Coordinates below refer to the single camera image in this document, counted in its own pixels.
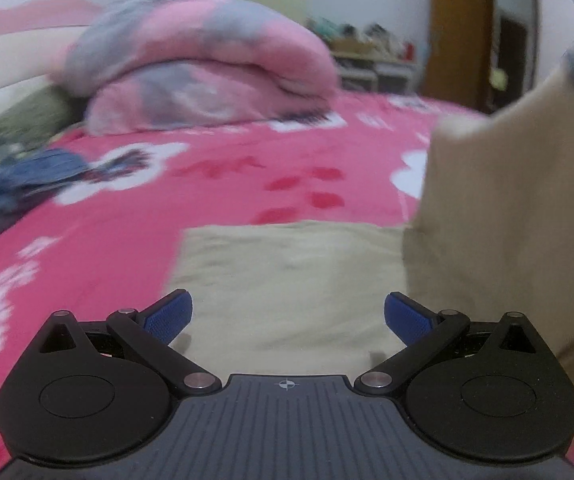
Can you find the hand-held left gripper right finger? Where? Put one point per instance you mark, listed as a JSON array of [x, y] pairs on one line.
[[407, 317]]

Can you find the pink floral blanket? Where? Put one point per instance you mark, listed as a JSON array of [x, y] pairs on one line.
[[217, 185]]

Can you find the yellow paper note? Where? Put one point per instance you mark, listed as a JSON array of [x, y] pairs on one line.
[[498, 79]]

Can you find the beige pants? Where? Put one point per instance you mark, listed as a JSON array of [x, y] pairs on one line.
[[507, 185]]

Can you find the green leaf-patterned pillow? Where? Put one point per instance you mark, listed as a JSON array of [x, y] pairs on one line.
[[32, 110]]

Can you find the cardboard box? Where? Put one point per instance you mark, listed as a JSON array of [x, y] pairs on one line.
[[352, 46]]

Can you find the group of desk figurines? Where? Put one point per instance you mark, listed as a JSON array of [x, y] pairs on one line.
[[327, 27]]

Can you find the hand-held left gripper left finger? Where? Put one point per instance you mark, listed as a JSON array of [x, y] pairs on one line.
[[169, 317]]

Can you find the brown wooden door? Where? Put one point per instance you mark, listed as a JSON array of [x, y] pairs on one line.
[[459, 25]]

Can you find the pink grey floral quilt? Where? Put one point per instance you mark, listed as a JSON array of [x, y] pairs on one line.
[[192, 60]]

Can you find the folded blue jeans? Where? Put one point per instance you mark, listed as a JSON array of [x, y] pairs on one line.
[[32, 175]]

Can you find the pink white padded headboard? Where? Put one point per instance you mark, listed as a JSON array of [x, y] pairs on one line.
[[7, 60]]

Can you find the red bottle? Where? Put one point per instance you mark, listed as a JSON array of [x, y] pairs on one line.
[[408, 51]]

